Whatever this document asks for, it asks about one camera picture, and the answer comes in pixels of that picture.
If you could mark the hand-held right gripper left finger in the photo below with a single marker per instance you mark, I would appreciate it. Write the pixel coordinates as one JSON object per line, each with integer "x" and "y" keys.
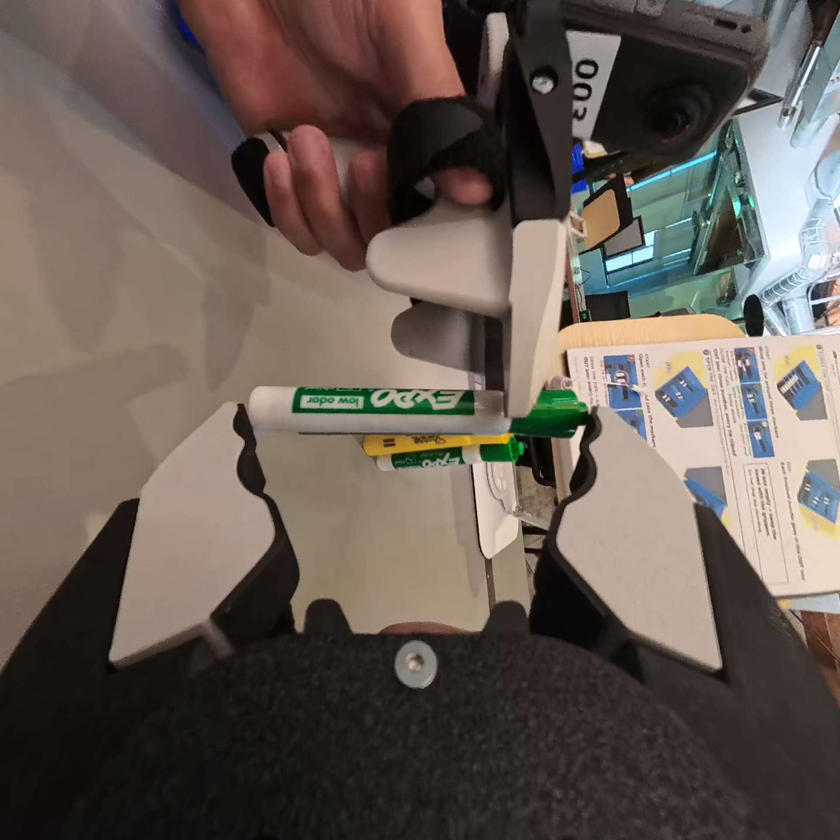
{"x": 190, "y": 538}

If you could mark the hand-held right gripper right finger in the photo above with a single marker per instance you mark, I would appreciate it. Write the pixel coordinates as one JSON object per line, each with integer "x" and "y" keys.
{"x": 643, "y": 544}

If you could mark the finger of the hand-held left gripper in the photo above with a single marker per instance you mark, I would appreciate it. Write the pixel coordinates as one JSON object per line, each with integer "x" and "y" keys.
{"x": 535, "y": 295}
{"x": 439, "y": 341}

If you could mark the green dry erase marker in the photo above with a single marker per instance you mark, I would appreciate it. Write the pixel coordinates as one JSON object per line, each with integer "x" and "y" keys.
{"x": 367, "y": 410}
{"x": 426, "y": 460}

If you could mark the yellow highlighter marker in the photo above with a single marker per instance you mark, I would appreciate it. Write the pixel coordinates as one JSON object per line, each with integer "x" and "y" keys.
{"x": 407, "y": 444}

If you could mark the grey desk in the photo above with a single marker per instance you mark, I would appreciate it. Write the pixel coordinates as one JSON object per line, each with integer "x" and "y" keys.
{"x": 98, "y": 295}

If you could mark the person's left hand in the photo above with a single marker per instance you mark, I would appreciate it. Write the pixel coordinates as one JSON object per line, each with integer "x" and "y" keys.
{"x": 315, "y": 59}

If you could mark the printed instruction sheet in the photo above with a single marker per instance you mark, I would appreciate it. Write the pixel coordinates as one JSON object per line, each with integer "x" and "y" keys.
{"x": 754, "y": 459}

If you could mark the silver ventilation duct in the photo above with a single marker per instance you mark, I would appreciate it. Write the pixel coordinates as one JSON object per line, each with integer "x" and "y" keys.
{"x": 794, "y": 295}

